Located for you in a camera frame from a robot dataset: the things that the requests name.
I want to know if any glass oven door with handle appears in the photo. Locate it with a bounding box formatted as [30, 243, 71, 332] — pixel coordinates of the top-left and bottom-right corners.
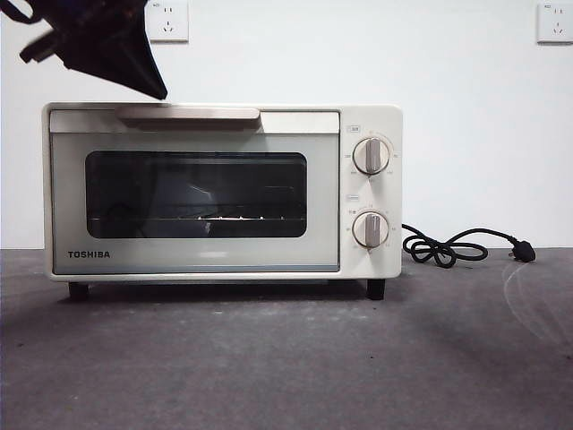
[47, 106, 341, 274]

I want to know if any cream Toshiba toaster oven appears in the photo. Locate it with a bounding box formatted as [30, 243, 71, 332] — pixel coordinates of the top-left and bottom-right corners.
[41, 101, 404, 301]

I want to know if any cream temperature knob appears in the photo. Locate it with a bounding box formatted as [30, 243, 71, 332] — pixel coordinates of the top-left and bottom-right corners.
[352, 137, 391, 176]

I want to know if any cream timer knob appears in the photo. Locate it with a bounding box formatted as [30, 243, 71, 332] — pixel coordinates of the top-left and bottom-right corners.
[352, 210, 390, 249]

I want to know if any white wall socket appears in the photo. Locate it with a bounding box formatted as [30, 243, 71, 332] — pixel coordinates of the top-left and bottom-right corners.
[536, 0, 573, 45]
[149, 0, 190, 45]

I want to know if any metal wire oven rack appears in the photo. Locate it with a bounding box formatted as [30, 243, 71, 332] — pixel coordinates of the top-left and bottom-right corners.
[86, 213, 308, 224]

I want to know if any black power cable with plug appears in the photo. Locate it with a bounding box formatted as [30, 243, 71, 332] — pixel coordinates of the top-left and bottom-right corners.
[400, 222, 537, 270]

